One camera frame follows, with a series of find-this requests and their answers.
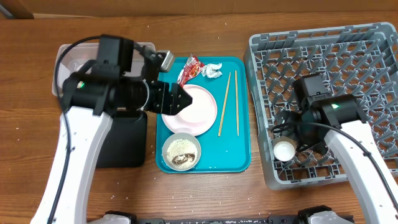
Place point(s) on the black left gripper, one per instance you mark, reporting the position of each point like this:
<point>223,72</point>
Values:
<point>171,107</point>

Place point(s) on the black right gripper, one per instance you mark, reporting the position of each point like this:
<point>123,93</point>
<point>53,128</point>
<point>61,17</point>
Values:
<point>292,125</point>

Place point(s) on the white large plate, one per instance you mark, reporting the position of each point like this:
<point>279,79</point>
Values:
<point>198,117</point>

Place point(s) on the red snack wrapper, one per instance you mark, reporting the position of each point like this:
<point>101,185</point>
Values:
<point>191,69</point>

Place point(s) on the white tissue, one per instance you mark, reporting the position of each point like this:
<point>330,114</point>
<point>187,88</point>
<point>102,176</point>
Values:
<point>212,70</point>

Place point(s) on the wooden chopstick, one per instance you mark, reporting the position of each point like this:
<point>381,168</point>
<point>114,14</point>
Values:
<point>237,101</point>
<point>224,105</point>

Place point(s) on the grey bowl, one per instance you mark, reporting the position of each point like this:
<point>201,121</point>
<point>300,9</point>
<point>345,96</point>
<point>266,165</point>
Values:
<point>180,136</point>

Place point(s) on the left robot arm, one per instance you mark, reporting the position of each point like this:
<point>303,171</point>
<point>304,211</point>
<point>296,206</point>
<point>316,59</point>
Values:
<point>124,74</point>

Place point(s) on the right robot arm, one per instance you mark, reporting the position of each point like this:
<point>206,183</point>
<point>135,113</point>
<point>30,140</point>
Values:
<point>348,140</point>

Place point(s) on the black food waste tray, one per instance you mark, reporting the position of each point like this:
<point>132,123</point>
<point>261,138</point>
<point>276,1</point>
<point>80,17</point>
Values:
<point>125,144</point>

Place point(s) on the grey dishwasher rack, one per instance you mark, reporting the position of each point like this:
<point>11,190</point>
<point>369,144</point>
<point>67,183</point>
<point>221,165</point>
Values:
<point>360,60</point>

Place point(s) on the white cup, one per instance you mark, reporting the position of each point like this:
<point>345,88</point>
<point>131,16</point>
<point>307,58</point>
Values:
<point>284,148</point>

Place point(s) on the teal plastic tray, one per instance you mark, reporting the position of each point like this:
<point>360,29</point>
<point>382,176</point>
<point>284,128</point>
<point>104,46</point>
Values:
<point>228,153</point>

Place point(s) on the brown food scrap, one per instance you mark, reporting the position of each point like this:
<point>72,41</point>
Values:
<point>183,158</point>

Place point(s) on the clear plastic bin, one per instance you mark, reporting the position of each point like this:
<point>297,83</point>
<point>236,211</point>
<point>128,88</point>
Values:
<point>80,54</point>

